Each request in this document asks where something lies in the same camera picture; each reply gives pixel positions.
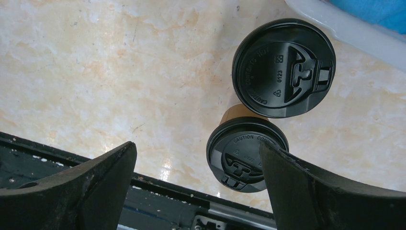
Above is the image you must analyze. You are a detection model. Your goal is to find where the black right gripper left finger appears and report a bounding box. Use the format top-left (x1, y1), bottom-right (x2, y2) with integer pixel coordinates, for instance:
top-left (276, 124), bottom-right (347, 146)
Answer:
top-left (0, 141), bottom-right (137, 230)

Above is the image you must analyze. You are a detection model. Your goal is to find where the white plastic basket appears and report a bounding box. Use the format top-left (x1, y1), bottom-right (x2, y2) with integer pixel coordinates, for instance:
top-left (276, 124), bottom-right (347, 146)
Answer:
top-left (285, 0), bottom-right (406, 71)

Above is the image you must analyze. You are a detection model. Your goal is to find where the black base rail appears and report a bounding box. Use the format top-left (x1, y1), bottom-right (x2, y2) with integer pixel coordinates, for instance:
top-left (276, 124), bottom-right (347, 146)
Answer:
top-left (0, 133), bottom-right (276, 230)

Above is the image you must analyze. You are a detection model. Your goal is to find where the blue cartoon cloth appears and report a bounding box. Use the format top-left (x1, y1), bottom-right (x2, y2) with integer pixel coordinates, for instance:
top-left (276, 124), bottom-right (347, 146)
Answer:
top-left (331, 0), bottom-right (406, 35)

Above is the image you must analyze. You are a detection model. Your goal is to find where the black cup lid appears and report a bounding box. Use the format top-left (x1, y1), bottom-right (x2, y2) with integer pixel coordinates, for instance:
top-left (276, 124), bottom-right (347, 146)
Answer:
top-left (206, 116), bottom-right (289, 193)
top-left (231, 18), bottom-right (336, 118)

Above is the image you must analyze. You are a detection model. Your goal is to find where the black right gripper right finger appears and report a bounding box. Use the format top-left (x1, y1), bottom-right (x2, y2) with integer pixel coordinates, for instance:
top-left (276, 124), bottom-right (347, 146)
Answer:
top-left (259, 142), bottom-right (406, 230)

